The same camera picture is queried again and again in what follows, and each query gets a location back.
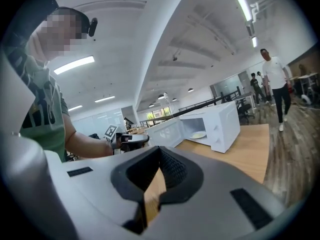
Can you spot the person's head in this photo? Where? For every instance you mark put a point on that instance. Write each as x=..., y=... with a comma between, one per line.
x=60, y=34

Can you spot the white round device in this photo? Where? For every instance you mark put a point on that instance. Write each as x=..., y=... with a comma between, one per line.
x=306, y=99

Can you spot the person's left forearm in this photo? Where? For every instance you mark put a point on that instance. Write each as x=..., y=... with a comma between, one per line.
x=85, y=144

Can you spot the black pendant lamp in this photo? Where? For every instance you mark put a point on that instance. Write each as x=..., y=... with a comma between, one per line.
x=161, y=97
x=190, y=90

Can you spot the yellowish residue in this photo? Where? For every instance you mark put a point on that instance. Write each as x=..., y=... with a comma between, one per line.
x=198, y=134

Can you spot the white microwave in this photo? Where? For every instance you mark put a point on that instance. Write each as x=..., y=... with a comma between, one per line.
x=225, y=124

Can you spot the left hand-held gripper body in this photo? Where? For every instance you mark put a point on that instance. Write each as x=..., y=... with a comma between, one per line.
x=111, y=132

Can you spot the white plate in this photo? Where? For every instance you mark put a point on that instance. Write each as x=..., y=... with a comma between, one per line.
x=191, y=135

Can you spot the black head-mounted camera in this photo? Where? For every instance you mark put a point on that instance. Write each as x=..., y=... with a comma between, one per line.
x=92, y=27

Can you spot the black office chair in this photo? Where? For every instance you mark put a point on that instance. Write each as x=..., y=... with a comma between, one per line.
x=245, y=109

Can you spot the white desk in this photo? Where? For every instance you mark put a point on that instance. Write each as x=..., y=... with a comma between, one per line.
x=308, y=77

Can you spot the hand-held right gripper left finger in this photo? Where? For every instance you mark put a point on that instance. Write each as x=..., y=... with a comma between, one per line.
x=100, y=184

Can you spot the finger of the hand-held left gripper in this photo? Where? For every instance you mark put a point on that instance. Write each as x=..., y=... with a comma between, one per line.
x=141, y=139

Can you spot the white hanging ceiling bracket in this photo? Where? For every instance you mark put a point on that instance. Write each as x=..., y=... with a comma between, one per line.
x=255, y=12

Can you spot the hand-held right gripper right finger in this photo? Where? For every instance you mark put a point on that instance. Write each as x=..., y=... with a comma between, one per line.
x=220, y=184

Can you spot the black metal railing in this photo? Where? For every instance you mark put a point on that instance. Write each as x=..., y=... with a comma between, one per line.
x=200, y=105

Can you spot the green printed t-shirt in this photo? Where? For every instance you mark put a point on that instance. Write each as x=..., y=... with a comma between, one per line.
x=47, y=139

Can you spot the long ceiling light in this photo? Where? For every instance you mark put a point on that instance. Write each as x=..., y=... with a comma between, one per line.
x=254, y=42
x=243, y=6
x=105, y=99
x=74, y=65
x=75, y=108

